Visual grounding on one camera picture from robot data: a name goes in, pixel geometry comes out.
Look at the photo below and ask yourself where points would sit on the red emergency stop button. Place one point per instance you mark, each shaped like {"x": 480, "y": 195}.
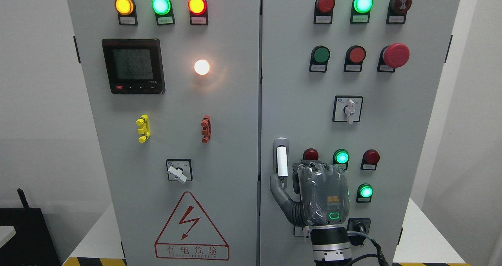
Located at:
{"x": 392, "y": 57}

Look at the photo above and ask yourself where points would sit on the white lit indicator light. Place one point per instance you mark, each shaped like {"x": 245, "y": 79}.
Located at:
{"x": 202, "y": 67}

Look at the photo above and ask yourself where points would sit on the black rotary knob switch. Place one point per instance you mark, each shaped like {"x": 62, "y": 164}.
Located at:
{"x": 361, "y": 225}

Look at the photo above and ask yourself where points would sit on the right grey cabinet door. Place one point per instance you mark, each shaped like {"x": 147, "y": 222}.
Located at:
{"x": 298, "y": 105}

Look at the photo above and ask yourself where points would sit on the silver door handle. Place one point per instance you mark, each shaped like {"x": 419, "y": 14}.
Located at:
{"x": 280, "y": 169}

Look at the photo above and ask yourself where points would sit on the green push button upper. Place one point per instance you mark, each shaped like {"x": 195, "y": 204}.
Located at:
{"x": 319, "y": 59}

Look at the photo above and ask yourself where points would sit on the dark red indicator middle right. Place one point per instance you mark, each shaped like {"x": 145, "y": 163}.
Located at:
{"x": 370, "y": 160}

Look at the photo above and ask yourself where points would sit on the red push button upper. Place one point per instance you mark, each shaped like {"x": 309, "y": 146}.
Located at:
{"x": 354, "y": 58}

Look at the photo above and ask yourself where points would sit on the red lit indicator light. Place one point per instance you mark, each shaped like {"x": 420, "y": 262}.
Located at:
{"x": 198, "y": 12}

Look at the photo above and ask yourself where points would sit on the white selector switch left door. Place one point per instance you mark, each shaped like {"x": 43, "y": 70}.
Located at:
{"x": 179, "y": 170}

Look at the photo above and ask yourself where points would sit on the yellow terminal clip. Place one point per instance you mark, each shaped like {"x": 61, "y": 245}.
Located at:
{"x": 143, "y": 128}

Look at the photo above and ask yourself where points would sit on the white selector switch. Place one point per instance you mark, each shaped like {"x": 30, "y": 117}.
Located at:
{"x": 347, "y": 109}
{"x": 303, "y": 232}

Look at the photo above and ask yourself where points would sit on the dark red indicator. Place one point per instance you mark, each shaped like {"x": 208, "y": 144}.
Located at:
{"x": 370, "y": 160}
{"x": 311, "y": 154}

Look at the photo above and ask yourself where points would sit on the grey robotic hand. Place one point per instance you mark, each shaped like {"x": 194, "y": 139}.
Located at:
{"x": 324, "y": 195}

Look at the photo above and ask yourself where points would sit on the grey cabinet door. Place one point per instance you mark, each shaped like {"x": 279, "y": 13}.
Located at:
{"x": 298, "y": 105}
{"x": 225, "y": 170}

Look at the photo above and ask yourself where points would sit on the dark red buzzer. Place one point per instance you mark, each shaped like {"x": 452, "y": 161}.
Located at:
{"x": 397, "y": 11}

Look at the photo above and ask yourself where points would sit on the red electric hazard warning sticker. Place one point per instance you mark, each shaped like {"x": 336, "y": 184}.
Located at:
{"x": 190, "y": 234}

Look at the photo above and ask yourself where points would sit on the red terminal clip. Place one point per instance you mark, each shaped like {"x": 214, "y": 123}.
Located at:
{"x": 206, "y": 129}

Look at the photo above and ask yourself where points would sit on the red indicator light top right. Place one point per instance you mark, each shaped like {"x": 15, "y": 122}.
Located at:
{"x": 323, "y": 11}

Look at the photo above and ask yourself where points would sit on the left grey cabinet door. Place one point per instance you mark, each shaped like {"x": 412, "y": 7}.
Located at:
{"x": 225, "y": 170}

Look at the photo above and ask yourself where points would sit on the green lit indicator top right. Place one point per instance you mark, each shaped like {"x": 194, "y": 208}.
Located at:
{"x": 361, "y": 11}

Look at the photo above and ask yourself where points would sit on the white selector switch upper right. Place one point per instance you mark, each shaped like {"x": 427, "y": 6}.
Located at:
{"x": 347, "y": 109}

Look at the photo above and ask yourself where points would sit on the black digital power meter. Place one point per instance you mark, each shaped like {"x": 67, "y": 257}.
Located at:
{"x": 134, "y": 66}

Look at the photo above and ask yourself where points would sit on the green lit indicator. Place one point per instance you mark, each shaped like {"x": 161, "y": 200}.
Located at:
{"x": 341, "y": 158}
{"x": 361, "y": 11}

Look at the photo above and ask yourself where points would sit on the black box with antenna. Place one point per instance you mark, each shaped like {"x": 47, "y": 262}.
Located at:
{"x": 32, "y": 244}

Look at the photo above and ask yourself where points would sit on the green lit indicator middle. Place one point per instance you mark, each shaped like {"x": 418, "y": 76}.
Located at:
{"x": 341, "y": 158}

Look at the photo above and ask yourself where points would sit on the yellow indicator light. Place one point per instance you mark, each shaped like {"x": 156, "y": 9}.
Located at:
{"x": 126, "y": 12}

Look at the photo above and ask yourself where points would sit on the green lit button lower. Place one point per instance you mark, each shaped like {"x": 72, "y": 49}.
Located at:
{"x": 364, "y": 193}

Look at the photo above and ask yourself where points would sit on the dark red indicator middle left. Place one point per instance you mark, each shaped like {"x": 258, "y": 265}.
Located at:
{"x": 311, "y": 154}

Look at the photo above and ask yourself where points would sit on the white selector switch lower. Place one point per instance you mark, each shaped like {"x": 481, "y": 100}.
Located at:
{"x": 303, "y": 232}

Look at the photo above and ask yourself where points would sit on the green indicator light top left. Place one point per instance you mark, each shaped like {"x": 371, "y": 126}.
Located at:
{"x": 163, "y": 11}

